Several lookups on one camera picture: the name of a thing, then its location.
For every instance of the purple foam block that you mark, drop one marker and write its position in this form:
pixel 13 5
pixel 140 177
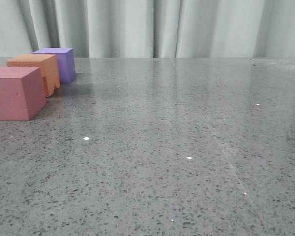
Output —
pixel 66 63

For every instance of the orange foam block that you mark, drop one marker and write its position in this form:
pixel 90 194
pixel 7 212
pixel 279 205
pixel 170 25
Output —
pixel 48 65

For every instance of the pale green curtain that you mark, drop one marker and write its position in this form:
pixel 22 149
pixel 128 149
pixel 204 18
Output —
pixel 150 28

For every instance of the red foam block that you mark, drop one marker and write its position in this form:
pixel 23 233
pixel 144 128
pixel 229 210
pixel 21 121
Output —
pixel 22 93

